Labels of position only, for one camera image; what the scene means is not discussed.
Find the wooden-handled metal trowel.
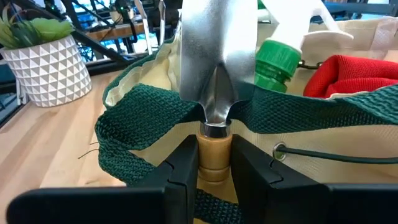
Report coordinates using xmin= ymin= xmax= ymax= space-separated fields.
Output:
xmin=178 ymin=0 xmax=259 ymax=183

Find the green plastic spray bottle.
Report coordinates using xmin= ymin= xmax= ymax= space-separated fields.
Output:
xmin=253 ymin=0 xmax=354 ymax=94

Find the canvas gardening bag green trim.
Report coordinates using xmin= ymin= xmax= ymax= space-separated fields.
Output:
xmin=95 ymin=15 xmax=398 ymax=224

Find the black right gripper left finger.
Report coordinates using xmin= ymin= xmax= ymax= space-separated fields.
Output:
xmin=6 ymin=134 xmax=200 ymax=224

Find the red gardening glove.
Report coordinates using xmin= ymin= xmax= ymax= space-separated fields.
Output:
xmin=303 ymin=54 xmax=398 ymax=100

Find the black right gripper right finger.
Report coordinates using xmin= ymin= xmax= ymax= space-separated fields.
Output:
xmin=230 ymin=134 xmax=398 ymax=224

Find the succulent plant in white pot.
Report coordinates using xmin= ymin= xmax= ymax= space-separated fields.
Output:
xmin=0 ymin=6 xmax=93 ymax=108

